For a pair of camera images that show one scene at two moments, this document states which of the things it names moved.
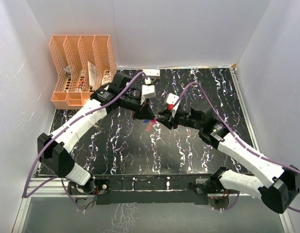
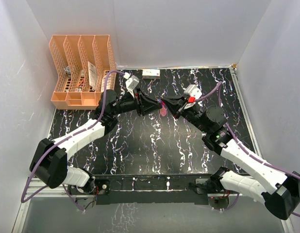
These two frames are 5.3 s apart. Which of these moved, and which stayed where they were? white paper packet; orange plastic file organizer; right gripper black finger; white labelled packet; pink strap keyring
Moved: pink strap keyring; right gripper black finger
Stayed: white paper packet; orange plastic file organizer; white labelled packet
